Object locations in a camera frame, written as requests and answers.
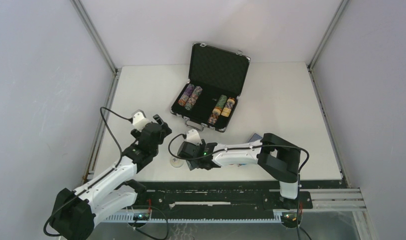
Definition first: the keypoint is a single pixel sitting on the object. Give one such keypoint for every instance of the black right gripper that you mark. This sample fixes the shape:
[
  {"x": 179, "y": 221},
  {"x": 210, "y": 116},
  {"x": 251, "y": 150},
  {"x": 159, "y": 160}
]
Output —
[{"x": 192, "y": 165}]

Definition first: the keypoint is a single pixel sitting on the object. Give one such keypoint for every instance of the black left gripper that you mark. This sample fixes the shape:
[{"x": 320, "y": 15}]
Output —
[{"x": 165, "y": 131}]

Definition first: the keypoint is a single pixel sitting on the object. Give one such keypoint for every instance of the yellow blue chip stack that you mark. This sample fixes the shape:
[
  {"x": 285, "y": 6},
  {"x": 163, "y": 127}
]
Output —
[{"x": 228, "y": 107}]

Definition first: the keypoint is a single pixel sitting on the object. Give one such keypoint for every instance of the green yellow chip stack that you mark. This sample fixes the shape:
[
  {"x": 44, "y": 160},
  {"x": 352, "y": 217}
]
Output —
[{"x": 217, "y": 110}]

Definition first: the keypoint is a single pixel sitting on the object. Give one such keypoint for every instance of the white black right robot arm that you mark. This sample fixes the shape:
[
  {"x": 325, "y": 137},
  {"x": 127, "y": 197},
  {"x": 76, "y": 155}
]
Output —
[{"x": 275, "y": 155}]

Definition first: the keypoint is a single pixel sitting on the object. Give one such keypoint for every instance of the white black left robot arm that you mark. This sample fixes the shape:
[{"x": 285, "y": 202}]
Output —
[{"x": 76, "y": 213}]

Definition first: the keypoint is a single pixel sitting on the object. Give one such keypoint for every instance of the black poker set case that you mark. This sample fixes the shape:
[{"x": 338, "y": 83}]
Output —
[{"x": 219, "y": 72}]

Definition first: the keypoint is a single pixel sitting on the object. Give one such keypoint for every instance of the purple orange chip stack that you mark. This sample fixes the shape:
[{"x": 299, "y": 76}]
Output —
[{"x": 186, "y": 95}]

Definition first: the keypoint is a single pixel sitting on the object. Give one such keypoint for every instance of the orange blue chip stack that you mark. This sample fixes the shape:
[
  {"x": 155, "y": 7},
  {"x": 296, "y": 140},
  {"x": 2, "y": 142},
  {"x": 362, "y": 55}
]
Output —
[{"x": 213, "y": 118}]

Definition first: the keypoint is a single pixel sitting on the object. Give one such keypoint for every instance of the playing card deck box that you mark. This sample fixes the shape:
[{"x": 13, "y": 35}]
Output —
[{"x": 254, "y": 137}]

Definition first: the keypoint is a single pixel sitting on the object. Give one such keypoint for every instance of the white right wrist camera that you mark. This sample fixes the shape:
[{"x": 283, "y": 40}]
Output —
[{"x": 193, "y": 137}]

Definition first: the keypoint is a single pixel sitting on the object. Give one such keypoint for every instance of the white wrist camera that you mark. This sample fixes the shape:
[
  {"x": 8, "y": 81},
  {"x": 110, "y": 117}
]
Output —
[
  {"x": 139, "y": 120},
  {"x": 193, "y": 137}
]

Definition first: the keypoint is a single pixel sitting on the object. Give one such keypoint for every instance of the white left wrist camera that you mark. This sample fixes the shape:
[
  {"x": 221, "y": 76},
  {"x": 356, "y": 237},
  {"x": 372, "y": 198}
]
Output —
[{"x": 139, "y": 120}]

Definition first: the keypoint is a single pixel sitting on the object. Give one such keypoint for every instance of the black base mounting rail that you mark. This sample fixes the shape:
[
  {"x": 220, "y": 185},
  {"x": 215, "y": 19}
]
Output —
[{"x": 218, "y": 200}]

